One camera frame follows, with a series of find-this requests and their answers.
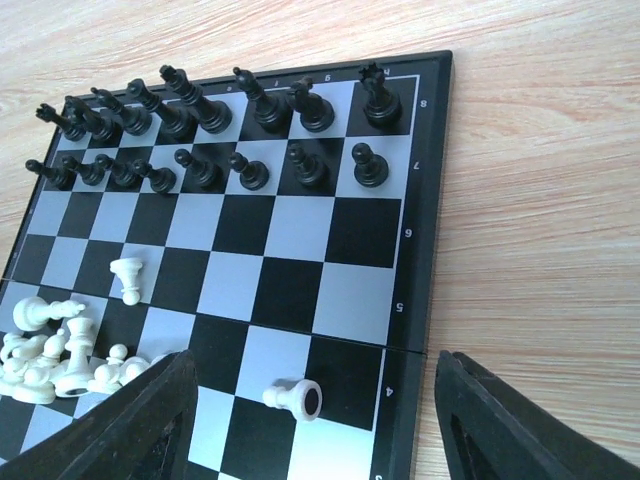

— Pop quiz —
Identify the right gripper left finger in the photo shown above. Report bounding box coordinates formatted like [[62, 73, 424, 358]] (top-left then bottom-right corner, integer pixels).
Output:
[[1, 350, 198, 479]]

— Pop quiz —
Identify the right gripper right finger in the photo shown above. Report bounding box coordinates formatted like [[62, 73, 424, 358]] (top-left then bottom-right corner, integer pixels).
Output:
[[435, 350, 618, 479]]

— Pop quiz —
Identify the white rook piece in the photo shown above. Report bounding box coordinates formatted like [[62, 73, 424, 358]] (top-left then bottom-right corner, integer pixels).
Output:
[[262, 379, 323, 422]]

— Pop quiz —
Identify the pile of white pieces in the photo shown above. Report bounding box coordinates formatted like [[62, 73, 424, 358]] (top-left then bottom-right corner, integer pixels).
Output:
[[1, 328, 68, 405]]

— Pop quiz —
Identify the folding magnetic chess board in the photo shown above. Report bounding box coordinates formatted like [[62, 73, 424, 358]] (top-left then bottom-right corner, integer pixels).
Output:
[[1, 51, 453, 479]]

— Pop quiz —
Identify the standing white queen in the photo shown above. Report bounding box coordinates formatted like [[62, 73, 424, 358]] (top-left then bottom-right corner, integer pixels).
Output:
[[54, 317, 95, 398]]

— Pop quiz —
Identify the lone fallen white pawn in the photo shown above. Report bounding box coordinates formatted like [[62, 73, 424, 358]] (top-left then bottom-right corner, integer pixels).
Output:
[[109, 257, 143, 306]]

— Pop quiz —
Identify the black pawn d7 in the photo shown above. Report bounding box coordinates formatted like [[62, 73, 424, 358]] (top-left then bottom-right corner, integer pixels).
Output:
[[132, 159, 176, 194]]

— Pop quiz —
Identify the black pawn c7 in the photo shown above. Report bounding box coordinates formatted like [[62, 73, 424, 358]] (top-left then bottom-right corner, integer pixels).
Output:
[[95, 154, 141, 189]]

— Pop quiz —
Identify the black pawn b7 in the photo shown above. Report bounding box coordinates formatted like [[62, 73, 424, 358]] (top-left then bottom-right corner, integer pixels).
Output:
[[61, 155, 105, 186]]

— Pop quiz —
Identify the black pawn e7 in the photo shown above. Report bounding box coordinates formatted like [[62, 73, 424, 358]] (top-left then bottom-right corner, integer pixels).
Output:
[[174, 149, 223, 192]]

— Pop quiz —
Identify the black pawn a7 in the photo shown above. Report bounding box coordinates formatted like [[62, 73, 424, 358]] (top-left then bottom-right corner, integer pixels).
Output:
[[25, 159, 75, 190]]

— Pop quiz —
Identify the black pawn f7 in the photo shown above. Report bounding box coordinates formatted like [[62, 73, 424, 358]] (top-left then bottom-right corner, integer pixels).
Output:
[[228, 152, 269, 191]]

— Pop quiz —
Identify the black pawn h7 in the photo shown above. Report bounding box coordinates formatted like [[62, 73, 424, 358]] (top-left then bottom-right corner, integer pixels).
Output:
[[351, 142, 389, 188]]

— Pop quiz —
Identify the black knight b8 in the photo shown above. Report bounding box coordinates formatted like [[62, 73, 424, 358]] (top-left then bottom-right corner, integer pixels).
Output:
[[65, 95, 116, 141]]

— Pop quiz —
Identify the black queen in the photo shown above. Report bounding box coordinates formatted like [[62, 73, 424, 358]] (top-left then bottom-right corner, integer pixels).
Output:
[[126, 78, 196, 140]]

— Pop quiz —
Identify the black bishop c8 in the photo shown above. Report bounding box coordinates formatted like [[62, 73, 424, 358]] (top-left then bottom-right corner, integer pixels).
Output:
[[91, 87, 152, 136]]

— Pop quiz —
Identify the black pawn g7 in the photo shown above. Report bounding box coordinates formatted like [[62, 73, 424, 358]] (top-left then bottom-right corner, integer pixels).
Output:
[[286, 143, 329, 188]]

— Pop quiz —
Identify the black king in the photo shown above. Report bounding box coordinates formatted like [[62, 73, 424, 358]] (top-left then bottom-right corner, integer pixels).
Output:
[[159, 65, 232, 134]]

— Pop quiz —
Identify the black rook a8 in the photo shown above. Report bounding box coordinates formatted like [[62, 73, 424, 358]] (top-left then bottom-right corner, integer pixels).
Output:
[[35, 103, 86, 142]]

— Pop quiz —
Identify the black bishop f8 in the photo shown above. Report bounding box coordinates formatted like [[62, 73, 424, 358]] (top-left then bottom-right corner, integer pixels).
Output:
[[233, 66, 292, 132]]

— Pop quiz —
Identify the black knight g8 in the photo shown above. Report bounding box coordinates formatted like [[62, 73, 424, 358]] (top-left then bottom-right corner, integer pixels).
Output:
[[286, 76, 335, 133]]

